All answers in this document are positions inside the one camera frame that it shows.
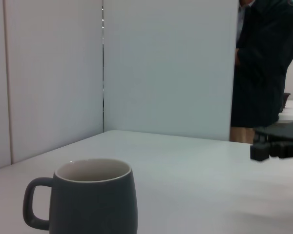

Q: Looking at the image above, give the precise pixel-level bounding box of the dark grey ceramic cup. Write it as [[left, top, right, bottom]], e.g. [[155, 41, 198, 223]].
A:
[[22, 158, 139, 234]]

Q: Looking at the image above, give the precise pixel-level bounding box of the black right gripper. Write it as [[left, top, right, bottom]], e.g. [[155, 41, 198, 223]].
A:
[[250, 113, 293, 161]]

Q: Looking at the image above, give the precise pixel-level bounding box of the person in dark coat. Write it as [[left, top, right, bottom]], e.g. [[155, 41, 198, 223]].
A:
[[230, 0, 293, 142]]

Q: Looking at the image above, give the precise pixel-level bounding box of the dark object on background table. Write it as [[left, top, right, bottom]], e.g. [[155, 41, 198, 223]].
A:
[[280, 92, 293, 113]]

